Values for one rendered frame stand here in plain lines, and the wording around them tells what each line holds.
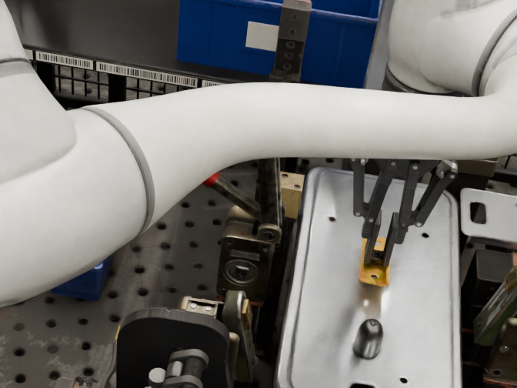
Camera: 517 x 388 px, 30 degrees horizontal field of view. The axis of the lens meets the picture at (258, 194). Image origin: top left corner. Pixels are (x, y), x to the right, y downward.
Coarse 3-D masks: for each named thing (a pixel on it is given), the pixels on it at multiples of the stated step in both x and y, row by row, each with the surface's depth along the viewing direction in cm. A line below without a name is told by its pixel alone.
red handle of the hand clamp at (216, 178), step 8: (216, 176) 118; (208, 184) 118; (216, 184) 119; (224, 184) 119; (224, 192) 119; (232, 192) 119; (240, 192) 120; (232, 200) 120; (240, 200) 120; (248, 200) 121; (248, 208) 121; (256, 208) 121; (256, 216) 121
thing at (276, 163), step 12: (264, 168) 114; (276, 168) 118; (264, 180) 116; (276, 180) 116; (264, 192) 117; (276, 192) 117; (264, 204) 118; (276, 204) 118; (264, 216) 120; (276, 216) 119
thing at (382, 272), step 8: (376, 240) 127; (384, 240) 127; (376, 248) 126; (376, 256) 125; (360, 264) 124; (368, 264) 124; (376, 264) 124; (360, 272) 123; (368, 272) 123; (376, 272) 123; (384, 272) 123; (360, 280) 122; (368, 280) 122; (376, 280) 122; (384, 280) 122
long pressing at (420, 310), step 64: (320, 192) 137; (448, 192) 140; (320, 256) 128; (448, 256) 130; (320, 320) 119; (384, 320) 121; (448, 320) 122; (320, 384) 112; (384, 384) 113; (448, 384) 114
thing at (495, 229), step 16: (464, 192) 140; (480, 192) 140; (496, 192) 141; (464, 208) 138; (496, 208) 138; (512, 208) 139; (464, 224) 135; (480, 224) 135; (496, 224) 136; (512, 224) 136; (480, 240) 134; (496, 240) 134; (512, 240) 134
